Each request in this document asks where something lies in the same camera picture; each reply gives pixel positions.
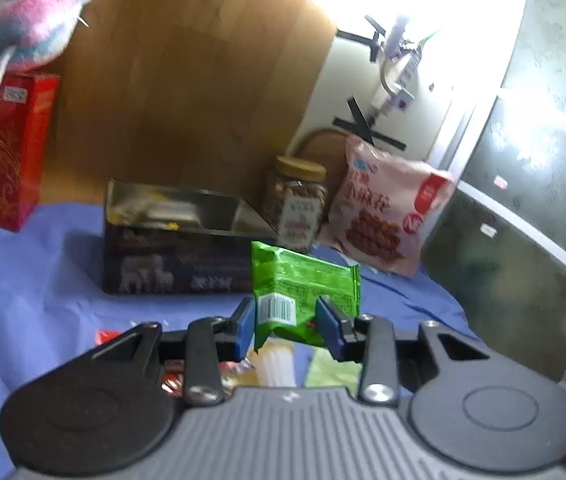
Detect white jelly cup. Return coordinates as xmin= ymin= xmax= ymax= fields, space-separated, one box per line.
xmin=248 ymin=339 xmax=297 ymax=388

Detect round wooden board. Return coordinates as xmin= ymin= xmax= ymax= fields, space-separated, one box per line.
xmin=293 ymin=129 xmax=348 ymax=202

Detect light green snack packet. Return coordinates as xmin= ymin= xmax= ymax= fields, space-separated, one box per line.
xmin=304 ymin=348 xmax=362 ymax=396

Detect blue printed cloth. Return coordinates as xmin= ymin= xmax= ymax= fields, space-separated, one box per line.
xmin=0 ymin=202 xmax=479 ymax=480

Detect pink twisted snack bag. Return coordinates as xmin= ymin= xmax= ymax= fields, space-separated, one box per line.
xmin=319 ymin=134 xmax=455 ymax=276

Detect nut jar gold lid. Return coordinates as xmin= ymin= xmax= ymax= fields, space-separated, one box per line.
xmin=262 ymin=155 xmax=327 ymax=252

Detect red gift box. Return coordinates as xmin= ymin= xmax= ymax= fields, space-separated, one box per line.
xmin=0 ymin=73 xmax=60 ymax=232

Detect dark green snack packet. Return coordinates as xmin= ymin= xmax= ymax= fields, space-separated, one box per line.
xmin=251 ymin=242 xmax=361 ymax=350

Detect black tin box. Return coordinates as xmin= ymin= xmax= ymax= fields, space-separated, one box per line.
xmin=102 ymin=179 xmax=277 ymax=295

